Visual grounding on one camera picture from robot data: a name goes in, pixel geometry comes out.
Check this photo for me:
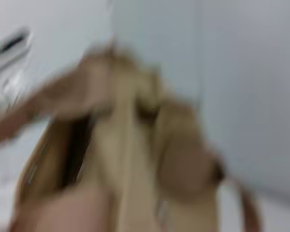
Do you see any khaki canvas food bag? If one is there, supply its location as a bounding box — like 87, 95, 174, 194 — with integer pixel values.
0, 45, 264, 232

